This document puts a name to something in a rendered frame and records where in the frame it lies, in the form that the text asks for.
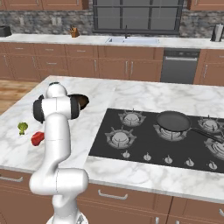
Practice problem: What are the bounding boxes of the green broccoli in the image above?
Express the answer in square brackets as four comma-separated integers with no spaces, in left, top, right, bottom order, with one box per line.
[17,122,30,137]

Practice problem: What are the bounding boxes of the grey hob burner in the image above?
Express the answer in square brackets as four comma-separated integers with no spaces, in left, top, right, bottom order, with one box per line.
[203,135,224,161]
[153,123,191,143]
[104,127,138,150]
[197,115,224,135]
[117,109,147,128]

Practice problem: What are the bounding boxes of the black hob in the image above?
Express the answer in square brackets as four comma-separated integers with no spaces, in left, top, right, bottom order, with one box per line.
[88,108,224,175]

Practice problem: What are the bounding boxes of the brown run of cupboards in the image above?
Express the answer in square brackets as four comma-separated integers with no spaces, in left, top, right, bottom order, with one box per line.
[0,41,165,83]
[192,48,224,88]

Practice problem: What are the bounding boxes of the black frying pan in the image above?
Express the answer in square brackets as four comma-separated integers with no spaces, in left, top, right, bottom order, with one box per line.
[155,110,224,144]

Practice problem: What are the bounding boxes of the white sink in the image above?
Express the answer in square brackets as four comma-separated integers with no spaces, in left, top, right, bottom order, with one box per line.
[104,36,161,46]

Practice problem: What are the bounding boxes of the dark grey dishwasher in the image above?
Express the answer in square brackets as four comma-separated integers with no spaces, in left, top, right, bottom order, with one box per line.
[159,47,201,85]

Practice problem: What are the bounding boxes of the black tap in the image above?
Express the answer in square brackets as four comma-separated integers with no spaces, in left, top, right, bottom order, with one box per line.
[123,24,131,39]

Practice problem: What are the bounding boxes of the brown drawer front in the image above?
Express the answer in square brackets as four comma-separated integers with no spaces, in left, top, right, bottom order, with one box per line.
[76,182,173,215]
[168,196,224,224]
[0,169,37,191]

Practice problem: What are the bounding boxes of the brown knife block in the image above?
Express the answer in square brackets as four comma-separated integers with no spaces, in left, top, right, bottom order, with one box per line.
[69,24,81,39]

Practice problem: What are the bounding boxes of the dark framed window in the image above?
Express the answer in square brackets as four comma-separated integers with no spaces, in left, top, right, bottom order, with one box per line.
[92,0,185,36]

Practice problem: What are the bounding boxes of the brown cupboard door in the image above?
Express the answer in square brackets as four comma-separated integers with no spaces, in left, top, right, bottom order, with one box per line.
[76,200,170,224]
[0,186,60,224]

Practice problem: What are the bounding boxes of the black toaster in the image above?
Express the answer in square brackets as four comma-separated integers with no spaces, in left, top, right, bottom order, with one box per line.
[0,25,13,38]

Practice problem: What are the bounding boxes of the brown wall cupboards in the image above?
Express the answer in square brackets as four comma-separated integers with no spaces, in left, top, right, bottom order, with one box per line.
[186,0,224,12]
[0,0,90,12]

